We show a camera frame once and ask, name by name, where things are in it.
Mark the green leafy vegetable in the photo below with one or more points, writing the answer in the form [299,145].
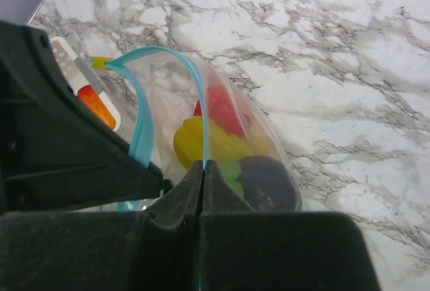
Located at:
[230,171]

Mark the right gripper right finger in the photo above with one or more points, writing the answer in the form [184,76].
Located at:
[241,249]

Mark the white perforated plastic basket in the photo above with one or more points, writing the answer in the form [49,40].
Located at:
[78,74]

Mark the red strawberry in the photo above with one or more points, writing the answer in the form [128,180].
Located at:
[227,115]

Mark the yellow star fruit slice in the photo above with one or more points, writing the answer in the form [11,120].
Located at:
[188,143]

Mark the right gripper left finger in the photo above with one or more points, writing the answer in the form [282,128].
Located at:
[149,250]

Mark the black avocado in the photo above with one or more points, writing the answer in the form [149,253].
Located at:
[267,185]

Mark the orange red mango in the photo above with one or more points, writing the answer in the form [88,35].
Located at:
[91,99]

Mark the clear zip top bag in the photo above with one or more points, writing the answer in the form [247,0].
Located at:
[187,112]

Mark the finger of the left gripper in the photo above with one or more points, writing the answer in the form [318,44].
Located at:
[55,153]

